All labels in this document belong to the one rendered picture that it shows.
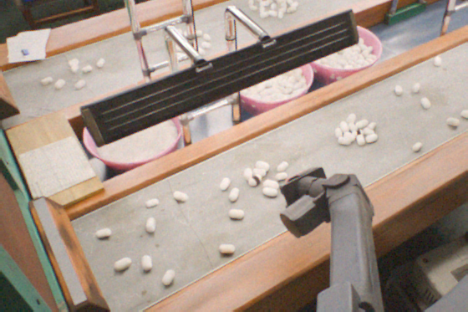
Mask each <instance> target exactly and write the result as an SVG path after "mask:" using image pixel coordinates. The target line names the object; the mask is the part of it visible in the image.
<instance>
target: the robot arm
mask: <svg viewBox="0 0 468 312"><path fill-rule="evenodd" d="M280 190H281V194H282V195H283V196H284V198H285V201H286V203H287V205H285V207H286V209H285V210H284V211H282V212H281V213H280V218H281V221H282V223H283V225H284V226H285V228H286V229H287V230H288V231H289V232H290V233H291V234H292V235H293V236H294V237H295V238H298V239H300V238H301V237H302V236H305V235H307V234H309V233H310V232H312V230H314V229H315V228H316V227H318V226H320V225H321V224H322V223H324V222H325V223H330V222H331V251H330V288H328V289H325V290H324V291H323V292H321V293H320V294H318V295H317V309H316V312H384V309H383V303H382V298H381V292H380V286H379V274H378V268H377V262H376V255H375V249H374V238H373V231H372V221H373V217H374V216H375V214H374V205H373V203H372V202H371V201H370V199H369V197H368V195H367V193H366V191H365V189H364V187H362V185H361V183H360V182H359V179H358V178H357V177H356V175H355V174H353V173H351V174H342V173H334V174H333V175H332V176H331V177H330V178H329V179H327V177H326V174H325V172H324V169H323V167H322V166H311V167H309V169H307V170H306V171H301V172H299V173H298V174H297V175H296V176H290V177H289V178H288V179H286V182H285V183H284V184H283V185H280ZM424 312H468V274H467V275H466V276H465V277H464V278H463V279H462V280H461V281H460V282H459V283H458V284H457V285H456V286H455V287H454V288H453V289H451V290H449V291H448V292H447V293H446V294H445V295H444V296H443V297H441V298H440V299H439V300H438V301H437V302H435V304H434V305H432V306H431V307H430V308H428V309H427V310H425V311H424Z"/></svg>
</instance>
